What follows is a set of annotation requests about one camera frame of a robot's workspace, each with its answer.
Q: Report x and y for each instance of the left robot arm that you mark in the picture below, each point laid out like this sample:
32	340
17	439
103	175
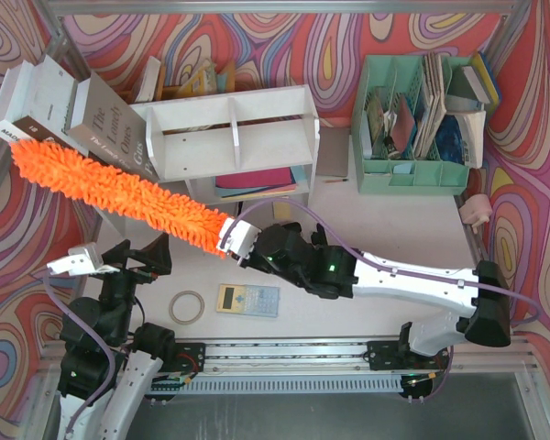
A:
107	369

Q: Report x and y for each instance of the grey notebook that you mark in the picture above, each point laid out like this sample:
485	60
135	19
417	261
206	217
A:
333	152

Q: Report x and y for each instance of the books behind shelf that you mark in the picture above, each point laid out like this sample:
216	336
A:
204	79

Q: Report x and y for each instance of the mint green desk organizer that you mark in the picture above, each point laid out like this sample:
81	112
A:
400	106

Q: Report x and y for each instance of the grey Lonely Ones book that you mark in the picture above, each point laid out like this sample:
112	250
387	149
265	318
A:
108	127

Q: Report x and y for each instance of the orange chenille duster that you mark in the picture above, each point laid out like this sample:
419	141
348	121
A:
65	170

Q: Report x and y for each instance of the black T-shaped clip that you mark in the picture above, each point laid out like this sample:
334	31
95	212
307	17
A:
318	237

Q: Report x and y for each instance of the yellow grey calculator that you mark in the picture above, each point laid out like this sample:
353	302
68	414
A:
248	300

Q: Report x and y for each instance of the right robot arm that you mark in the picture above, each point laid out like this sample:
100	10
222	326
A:
473	307

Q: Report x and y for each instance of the yellow sticky note pad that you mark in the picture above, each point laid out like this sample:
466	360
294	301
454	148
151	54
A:
281	211

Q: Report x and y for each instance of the books in organizer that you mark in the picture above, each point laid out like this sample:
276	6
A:
471	97

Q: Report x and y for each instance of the stack of coloured paper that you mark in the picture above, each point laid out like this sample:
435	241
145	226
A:
260	182

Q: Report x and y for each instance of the roll of tape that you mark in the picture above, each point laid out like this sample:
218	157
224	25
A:
186	307

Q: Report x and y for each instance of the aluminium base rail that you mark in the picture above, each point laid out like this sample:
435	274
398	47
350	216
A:
333	365

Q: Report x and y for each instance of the large white brown book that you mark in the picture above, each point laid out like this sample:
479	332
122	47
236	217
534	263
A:
36	102

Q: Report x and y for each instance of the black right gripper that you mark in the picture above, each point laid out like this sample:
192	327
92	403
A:
258	250

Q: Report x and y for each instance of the white wooden bookshelf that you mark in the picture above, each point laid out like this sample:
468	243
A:
191	141

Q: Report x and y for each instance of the grey black stapler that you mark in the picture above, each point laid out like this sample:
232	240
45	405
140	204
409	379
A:
293	226

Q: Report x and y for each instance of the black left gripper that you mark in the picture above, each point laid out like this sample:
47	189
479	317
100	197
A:
135	264

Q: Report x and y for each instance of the pink piggy figurine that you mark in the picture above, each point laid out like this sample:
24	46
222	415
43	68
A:
476	211

